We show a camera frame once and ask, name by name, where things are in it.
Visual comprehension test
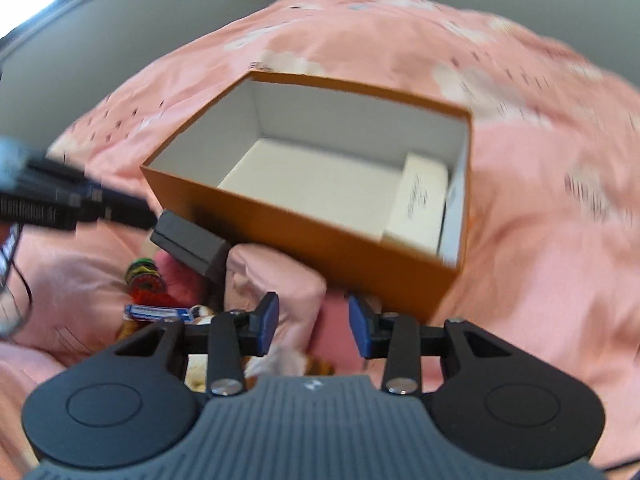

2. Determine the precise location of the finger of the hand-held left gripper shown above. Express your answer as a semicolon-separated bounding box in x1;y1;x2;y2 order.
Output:
57;186;159;233
26;156;113;200

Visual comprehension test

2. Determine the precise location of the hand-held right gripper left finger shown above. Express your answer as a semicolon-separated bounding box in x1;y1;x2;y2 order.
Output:
114;292;281;399

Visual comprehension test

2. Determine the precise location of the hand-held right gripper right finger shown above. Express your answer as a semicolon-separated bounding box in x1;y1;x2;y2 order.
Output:
347;295;511;397

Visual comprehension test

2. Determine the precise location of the orange white plush cat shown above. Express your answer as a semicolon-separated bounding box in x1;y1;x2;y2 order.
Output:
182;305;336;394

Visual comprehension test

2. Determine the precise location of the red feather shuttlecock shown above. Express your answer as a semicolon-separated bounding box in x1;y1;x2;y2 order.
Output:
122;256;176;311

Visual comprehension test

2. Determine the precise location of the dark grey small box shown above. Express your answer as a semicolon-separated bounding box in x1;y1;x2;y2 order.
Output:
149;210;232;286

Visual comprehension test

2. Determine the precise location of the orange cardboard box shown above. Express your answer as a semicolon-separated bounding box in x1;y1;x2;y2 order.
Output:
140;71;474;327

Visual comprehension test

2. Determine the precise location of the pink fluffy pompom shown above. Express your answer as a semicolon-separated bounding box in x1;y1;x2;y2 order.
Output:
155;251;221;308

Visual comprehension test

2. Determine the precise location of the blue packet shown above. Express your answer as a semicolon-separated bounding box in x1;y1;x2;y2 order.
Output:
124;303;195;322

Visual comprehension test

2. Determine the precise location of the white rectangular box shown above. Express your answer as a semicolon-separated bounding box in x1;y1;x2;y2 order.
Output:
382;152;451;262

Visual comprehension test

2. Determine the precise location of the pink printed blanket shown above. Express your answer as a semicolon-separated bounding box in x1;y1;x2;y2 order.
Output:
0;0;640;480

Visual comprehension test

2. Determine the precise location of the black cable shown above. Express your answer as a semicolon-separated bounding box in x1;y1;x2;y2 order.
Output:
0;222;35;337

